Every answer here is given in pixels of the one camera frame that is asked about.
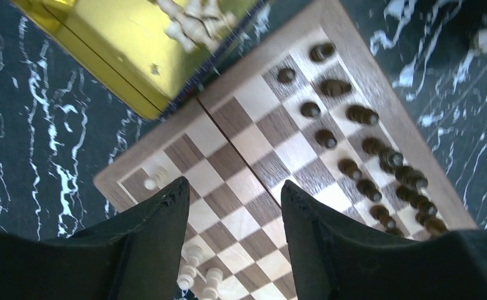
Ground white chess pawn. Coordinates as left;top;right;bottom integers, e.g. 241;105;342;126
199;267;223;300
183;244;204;268
144;166;168;191

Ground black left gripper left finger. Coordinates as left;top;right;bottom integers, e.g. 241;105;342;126
0;177;190;299

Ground gold tin with white pieces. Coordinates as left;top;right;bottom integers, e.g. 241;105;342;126
15;1;266;119

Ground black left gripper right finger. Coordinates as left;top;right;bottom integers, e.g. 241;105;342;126
281;181;487;299

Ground wooden chess board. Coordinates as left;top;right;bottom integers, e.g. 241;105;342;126
94;1;476;299

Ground dark chess pieces row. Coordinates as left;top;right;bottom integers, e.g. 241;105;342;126
270;48;448;241

